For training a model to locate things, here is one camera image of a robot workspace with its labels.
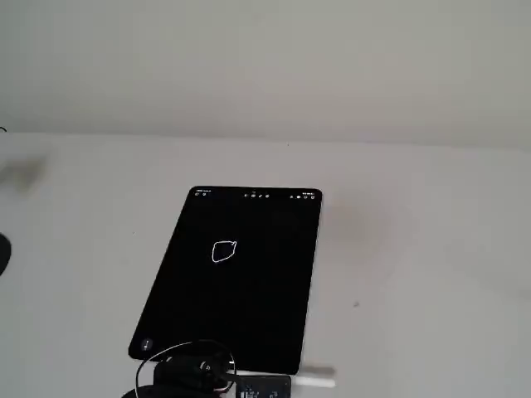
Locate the white stylus pencil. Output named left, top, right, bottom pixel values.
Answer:
left=292, top=364, right=337, bottom=388

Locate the black round object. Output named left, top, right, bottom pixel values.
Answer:
left=0, top=232, right=12, bottom=278

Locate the thin black camera cable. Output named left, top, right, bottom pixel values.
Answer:
left=135, top=338, right=238, bottom=393

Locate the black screen silver tablet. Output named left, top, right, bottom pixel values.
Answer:
left=127, top=186, right=324, bottom=376

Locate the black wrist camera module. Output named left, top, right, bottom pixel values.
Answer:
left=235, top=374, right=292, bottom=398

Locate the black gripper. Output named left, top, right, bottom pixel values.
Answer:
left=153, top=354, right=238, bottom=398

